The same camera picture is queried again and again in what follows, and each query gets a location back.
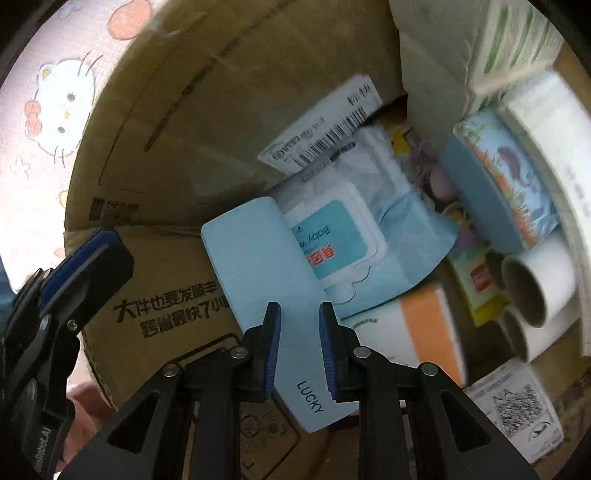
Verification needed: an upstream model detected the green and white box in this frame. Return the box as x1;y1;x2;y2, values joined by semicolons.
470;0;566;90

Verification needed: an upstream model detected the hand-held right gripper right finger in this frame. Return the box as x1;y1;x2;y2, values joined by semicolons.
318;302;541;480

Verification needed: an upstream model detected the blue round box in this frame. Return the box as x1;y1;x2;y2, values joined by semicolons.
438;108;561;254

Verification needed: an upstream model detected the light blue case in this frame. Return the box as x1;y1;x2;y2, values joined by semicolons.
201;196;361;433

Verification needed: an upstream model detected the white patterned label sheet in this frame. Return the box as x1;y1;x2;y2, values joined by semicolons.
464;359;566;464

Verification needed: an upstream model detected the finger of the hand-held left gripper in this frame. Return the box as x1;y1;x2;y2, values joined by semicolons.
39;228;136;334

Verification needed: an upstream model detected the cartoon cat printed blanket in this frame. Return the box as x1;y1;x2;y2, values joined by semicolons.
0;0;153;296

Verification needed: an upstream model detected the orange and white box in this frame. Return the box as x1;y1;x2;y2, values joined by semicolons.
342;282;468;386

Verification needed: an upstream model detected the person's left hand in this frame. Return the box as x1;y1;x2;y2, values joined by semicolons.
60;382;114;467

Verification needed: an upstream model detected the white shipping label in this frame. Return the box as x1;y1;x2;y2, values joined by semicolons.
257;75;385;177

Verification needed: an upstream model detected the large white paper roll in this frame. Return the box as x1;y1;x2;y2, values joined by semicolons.
501;71;591;264

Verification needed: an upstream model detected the yellow colourful printed packet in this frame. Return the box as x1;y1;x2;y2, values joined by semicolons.
390;124;511;329

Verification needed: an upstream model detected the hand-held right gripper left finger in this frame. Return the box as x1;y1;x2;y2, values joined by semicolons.
58;302;282;480

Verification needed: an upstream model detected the baby wipes pack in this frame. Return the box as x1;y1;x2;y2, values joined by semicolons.
272;126;460;305

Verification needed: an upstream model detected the cardboard box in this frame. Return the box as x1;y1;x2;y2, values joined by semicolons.
62;0;591;480

